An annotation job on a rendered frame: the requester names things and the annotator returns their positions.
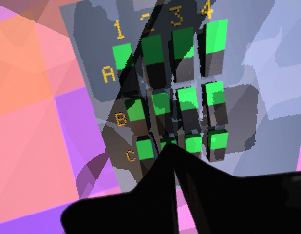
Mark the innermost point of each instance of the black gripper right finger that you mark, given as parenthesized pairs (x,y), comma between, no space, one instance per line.
(216,199)

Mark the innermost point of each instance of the grey switch panel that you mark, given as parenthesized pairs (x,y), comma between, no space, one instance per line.
(219,78)

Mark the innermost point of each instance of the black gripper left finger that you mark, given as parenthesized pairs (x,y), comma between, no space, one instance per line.
(150,208)

